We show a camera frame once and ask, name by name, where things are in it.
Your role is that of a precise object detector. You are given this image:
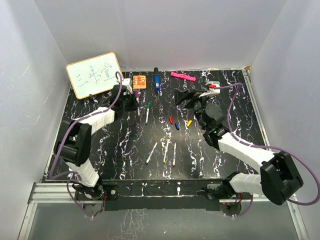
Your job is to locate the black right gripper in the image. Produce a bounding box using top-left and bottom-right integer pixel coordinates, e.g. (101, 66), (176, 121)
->
(173, 88), (212, 131)

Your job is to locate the purple marker pen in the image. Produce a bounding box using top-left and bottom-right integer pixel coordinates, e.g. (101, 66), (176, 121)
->
(135, 89), (140, 116)

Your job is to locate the green marker pen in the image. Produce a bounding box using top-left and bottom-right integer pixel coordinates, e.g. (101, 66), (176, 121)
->
(145, 102), (151, 125)

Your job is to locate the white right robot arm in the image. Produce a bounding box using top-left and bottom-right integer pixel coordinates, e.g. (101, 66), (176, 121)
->
(174, 84), (304, 206)

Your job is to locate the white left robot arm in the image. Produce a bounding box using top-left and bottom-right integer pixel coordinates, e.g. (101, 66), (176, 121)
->
(54, 83), (139, 200)

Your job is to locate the yellow pen cap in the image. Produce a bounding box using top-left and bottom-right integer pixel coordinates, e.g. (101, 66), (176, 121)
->
(186, 120), (192, 127)

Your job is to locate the blue pen cap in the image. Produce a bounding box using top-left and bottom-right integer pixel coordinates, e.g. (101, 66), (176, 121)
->
(174, 122), (180, 131)

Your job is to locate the red marker pen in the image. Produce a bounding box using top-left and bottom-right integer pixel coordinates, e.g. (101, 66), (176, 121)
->
(172, 142), (177, 168)

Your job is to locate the yellow marker pen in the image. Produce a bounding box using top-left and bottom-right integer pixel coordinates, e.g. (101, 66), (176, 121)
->
(163, 139), (170, 164)

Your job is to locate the blue marker pen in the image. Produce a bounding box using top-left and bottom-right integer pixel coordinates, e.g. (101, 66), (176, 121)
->
(145, 142), (158, 165)

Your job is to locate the pink plastic clip bar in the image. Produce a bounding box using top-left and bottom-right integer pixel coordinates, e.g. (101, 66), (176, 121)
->
(170, 71), (196, 82)

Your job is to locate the small orange notebook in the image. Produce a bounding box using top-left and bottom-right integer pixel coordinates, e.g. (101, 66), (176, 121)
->
(132, 75), (147, 90)

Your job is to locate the blue stapler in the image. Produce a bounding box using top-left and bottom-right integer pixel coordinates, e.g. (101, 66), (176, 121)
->
(153, 67), (161, 92)

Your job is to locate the small yellow-framed whiteboard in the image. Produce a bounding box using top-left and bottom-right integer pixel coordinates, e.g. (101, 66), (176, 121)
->
(65, 52), (122, 100)

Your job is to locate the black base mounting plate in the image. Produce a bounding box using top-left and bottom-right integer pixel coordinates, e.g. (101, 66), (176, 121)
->
(74, 179), (247, 212)

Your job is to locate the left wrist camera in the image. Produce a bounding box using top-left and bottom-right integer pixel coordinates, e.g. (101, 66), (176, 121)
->
(122, 78), (133, 95)

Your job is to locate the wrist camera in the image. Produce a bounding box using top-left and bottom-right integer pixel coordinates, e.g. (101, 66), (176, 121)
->
(122, 78), (133, 95)
(199, 81), (221, 98)

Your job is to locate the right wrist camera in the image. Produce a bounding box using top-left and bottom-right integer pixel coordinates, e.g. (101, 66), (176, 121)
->
(199, 81), (221, 98)

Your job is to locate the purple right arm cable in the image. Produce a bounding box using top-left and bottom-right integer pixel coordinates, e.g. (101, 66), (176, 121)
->
(207, 82), (320, 218)

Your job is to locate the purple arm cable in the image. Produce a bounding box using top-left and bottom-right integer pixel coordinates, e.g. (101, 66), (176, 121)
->
(47, 71), (125, 221)
(207, 82), (320, 218)

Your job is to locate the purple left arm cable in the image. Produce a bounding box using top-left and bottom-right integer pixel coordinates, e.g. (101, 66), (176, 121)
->
(47, 71), (125, 221)

